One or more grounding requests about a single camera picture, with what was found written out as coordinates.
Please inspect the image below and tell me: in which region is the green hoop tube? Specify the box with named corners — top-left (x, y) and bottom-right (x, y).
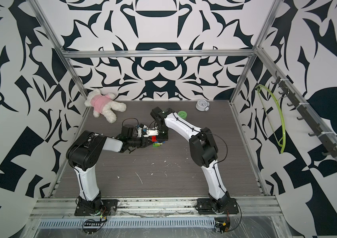
top-left (255, 84), bottom-right (286, 154)

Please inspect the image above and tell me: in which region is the black hook rack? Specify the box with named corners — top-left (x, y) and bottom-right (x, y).
top-left (272, 71), bottom-right (337, 158)

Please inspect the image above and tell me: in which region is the aluminium front rail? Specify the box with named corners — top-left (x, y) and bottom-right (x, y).
top-left (29, 196), bottom-right (284, 219)

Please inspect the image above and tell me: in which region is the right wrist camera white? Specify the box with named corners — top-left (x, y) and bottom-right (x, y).
top-left (147, 129), bottom-right (158, 137)

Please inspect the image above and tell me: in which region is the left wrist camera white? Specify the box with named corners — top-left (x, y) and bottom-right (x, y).
top-left (137, 124), bottom-right (148, 137)

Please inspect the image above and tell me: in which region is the green lidded jar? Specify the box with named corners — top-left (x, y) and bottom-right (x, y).
top-left (178, 111), bottom-right (187, 119)

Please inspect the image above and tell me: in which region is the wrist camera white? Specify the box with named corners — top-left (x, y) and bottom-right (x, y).
top-left (137, 124), bottom-right (148, 137)
top-left (147, 129), bottom-right (158, 137)

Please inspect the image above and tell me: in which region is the white plush toy pink shirt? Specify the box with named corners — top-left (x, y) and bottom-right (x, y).
top-left (84, 89), bottom-right (127, 124)

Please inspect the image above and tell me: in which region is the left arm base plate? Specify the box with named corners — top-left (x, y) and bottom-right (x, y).
top-left (74, 197), bottom-right (118, 217)

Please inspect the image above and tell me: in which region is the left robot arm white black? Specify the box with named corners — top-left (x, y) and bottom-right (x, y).
top-left (66, 124), bottom-right (151, 209)

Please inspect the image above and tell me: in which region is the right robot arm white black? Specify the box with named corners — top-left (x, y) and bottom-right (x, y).
top-left (151, 107), bottom-right (230, 210)

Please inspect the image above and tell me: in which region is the small white alarm clock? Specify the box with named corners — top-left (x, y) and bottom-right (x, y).
top-left (196, 100), bottom-right (210, 112)

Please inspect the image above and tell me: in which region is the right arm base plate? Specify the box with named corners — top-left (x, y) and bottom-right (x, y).
top-left (195, 197), bottom-right (239, 215)

